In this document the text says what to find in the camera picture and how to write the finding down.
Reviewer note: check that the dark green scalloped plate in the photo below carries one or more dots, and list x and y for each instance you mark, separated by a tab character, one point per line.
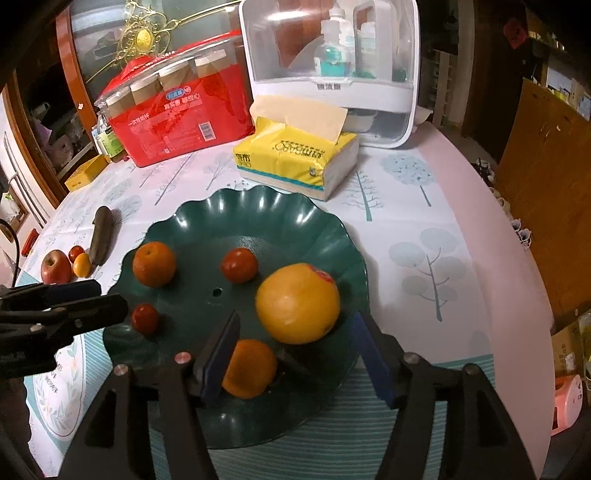
277	221

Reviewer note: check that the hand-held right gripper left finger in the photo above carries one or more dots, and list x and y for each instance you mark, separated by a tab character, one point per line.
220	362

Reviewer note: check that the yellow tissue pack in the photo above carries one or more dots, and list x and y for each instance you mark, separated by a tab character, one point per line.
286	161

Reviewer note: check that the large yellow orange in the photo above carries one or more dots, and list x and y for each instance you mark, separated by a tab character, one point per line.
298	304

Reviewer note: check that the white clear-lid storage box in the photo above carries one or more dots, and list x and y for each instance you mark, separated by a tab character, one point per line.
323	92

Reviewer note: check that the white plastic bottle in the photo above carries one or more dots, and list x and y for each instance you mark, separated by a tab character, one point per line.
373	50

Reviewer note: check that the dark red plum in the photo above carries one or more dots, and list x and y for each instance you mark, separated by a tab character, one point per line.
239	265

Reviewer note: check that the cardboard box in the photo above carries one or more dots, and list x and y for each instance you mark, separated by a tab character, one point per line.
570	348

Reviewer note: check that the wooden wall shelf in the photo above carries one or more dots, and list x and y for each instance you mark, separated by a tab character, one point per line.
563	69

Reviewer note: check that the wooden cabinet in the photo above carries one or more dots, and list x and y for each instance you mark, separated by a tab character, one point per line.
545	194

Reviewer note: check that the wooden frosted glass door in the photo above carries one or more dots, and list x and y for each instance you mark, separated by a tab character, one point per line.
198	27

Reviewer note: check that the pink plastic stool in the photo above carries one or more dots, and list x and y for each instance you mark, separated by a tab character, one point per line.
565	404

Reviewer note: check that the gold door ornament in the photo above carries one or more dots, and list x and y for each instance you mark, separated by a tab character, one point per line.
143	39

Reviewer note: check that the blackened banana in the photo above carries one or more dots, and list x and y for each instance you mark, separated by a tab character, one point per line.
101	235

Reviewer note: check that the orange mandarin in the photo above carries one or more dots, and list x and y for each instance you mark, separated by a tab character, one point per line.
154	264
251	369

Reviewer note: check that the yellow tin box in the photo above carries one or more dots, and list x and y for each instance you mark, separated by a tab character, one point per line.
85	174

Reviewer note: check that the red paper decoration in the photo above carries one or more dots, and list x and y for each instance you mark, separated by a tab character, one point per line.
513	33

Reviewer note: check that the small orange kumquat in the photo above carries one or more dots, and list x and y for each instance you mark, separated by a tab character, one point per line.
82	266

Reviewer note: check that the red paper cup package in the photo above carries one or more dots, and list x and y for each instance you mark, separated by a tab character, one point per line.
184	124

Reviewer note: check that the red apple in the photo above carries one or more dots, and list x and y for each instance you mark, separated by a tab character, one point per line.
56	267

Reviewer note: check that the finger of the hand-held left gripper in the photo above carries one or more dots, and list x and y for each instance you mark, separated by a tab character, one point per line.
92	311
78	289

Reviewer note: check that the clear blue liquid bottle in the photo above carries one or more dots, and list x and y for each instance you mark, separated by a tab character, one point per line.
331	55

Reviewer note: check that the small red fruit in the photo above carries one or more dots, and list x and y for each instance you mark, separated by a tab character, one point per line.
76	253

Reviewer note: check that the glass bottle green label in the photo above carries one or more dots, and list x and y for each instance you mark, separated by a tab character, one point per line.
111	143

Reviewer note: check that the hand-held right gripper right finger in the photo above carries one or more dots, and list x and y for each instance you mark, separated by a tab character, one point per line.
371	364

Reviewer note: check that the small red tomato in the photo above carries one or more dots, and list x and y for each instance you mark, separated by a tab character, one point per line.
146	318

